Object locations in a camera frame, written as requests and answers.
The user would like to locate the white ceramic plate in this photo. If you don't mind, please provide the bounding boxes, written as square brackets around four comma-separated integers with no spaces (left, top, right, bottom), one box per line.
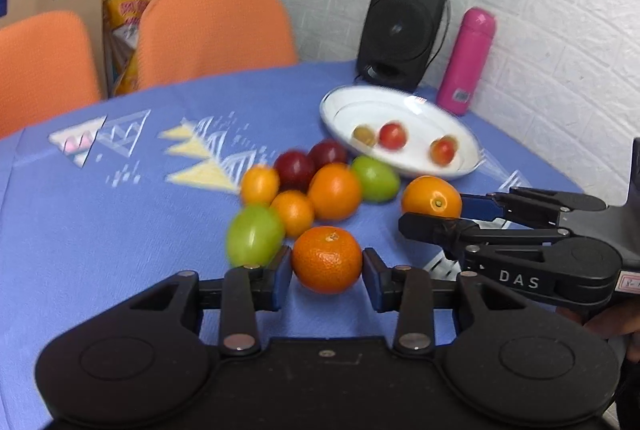
[319,86,483,180]

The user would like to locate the large orange with navel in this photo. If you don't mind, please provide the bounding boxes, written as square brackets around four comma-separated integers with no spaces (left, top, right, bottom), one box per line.
[400,176,462,219]

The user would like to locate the person's right hand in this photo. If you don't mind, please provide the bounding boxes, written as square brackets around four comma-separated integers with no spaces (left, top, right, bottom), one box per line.
[555,299,640,363]

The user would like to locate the left orange chair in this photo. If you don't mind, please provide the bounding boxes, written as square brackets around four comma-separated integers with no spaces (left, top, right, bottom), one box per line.
[0,11,104,138]

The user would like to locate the yellow snack bag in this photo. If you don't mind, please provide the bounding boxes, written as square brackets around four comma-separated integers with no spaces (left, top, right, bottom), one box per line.
[103,0,152,96]

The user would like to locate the black speaker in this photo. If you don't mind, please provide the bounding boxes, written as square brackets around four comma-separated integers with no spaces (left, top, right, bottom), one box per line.
[356,0,447,93]

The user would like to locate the mandarin orange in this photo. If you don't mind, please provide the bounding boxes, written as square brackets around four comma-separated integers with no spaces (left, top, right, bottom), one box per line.
[292,226,362,294]

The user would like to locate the right orange chair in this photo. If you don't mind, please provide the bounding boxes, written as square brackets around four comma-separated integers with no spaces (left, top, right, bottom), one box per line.
[136,0,298,91]

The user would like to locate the brown paper bag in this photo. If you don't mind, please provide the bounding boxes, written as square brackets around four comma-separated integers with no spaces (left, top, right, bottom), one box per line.
[1,0,108,98]

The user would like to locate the dark red plum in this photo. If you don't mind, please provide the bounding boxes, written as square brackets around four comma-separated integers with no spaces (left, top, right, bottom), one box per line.
[308,138,348,170]
[273,150,316,193]

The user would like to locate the black speaker cable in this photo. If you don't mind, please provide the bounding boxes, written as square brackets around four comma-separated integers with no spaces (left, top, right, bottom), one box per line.
[424,0,454,72]

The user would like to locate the orange chair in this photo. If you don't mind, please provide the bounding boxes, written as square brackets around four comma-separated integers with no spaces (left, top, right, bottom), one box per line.
[0,11,104,138]
[136,0,298,91]

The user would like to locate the green plum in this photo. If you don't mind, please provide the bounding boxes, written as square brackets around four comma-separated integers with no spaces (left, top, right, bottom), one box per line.
[350,155,400,204]
[226,205,285,268]

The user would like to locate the brown longan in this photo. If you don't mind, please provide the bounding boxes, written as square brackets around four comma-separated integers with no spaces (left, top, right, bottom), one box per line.
[352,124,378,147]

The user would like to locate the red peach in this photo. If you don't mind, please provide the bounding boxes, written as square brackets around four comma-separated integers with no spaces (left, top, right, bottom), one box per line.
[378,121,408,150]
[428,135,458,167]

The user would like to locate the small kumquat orange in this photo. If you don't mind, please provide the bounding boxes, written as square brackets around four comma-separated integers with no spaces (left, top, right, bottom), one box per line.
[271,190,314,239]
[240,166,280,206]

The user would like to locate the pink thermos bottle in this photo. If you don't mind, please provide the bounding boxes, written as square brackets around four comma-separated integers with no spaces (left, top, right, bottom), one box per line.
[436,8,497,116]

